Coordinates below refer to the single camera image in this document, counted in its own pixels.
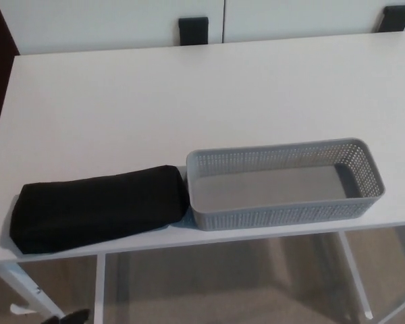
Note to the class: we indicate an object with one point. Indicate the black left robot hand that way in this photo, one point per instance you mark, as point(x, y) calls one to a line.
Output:
point(76, 317)

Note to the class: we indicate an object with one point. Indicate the white table leg frame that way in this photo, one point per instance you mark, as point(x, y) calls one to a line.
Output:
point(356, 276)
point(20, 283)

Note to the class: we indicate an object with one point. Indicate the grey perforated plastic basket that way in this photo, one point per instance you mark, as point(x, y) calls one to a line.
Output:
point(273, 213)

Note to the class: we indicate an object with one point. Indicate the black fabric pencil case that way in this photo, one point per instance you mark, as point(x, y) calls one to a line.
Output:
point(94, 206)

